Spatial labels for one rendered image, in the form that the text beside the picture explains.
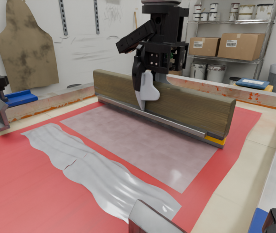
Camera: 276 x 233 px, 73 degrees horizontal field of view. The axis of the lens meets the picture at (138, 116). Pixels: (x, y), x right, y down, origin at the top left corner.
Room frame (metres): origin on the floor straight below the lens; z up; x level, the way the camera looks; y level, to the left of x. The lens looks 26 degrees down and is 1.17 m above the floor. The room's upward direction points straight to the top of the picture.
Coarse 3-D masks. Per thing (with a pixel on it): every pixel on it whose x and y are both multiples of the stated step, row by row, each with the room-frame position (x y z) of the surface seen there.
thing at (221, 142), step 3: (207, 135) 0.32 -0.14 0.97; (204, 138) 0.32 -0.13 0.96; (207, 138) 0.31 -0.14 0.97; (210, 138) 0.31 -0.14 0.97; (213, 138) 0.31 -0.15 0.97; (225, 138) 0.30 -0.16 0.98; (213, 141) 0.31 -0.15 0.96; (216, 141) 0.30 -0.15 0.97; (219, 141) 0.30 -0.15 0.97; (222, 141) 0.30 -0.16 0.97; (222, 144) 0.29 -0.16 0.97
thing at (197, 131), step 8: (104, 96) 0.50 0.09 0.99; (120, 104) 0.44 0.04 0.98; (128, 104) 0.44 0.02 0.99; (136, 112) 0.41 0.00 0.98; (144, 112) 0.39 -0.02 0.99; (152, 112) 0.39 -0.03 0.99; (160, 120) 0.36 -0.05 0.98; (168, 120) 0.35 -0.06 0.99; (176, 120) 0.35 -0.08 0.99; (184, 128) 0.32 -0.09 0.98; (192, 128) 0.32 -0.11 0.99; (200, 136) 0.30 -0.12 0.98
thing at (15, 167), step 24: (48, 120) 0.42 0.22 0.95; (72, 120) 0.42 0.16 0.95; (96, 120) 0.42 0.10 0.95; (120, 120) 0.42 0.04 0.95; (144, 120) 0.42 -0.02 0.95; (0, 144) 0.31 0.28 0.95; (24, 144) 0.31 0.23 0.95; (96, 144) 0.31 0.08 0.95; (0, 168) 0.24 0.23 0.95; (24, 168) 0.24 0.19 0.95; (48, 168) 0.24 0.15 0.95; (0, 192) 0.19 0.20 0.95; (24, 192) 0.19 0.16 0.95
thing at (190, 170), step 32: (160, 128) 0.38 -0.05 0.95; (128, 160) 0.26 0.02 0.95; (160, 160) 0.26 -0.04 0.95; (192, 160) 0.26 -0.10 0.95; (224, 160) 0.26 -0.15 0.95; (32, 192) 0.19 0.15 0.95; (64, 192) 0.19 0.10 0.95; (192, 192) 0.19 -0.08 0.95; (0, 224) 0.15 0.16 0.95; (32, 224) 0.15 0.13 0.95; (64, 224) 0.15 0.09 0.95; (96, 224) 0.15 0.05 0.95; (192, 224) 0.15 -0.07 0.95
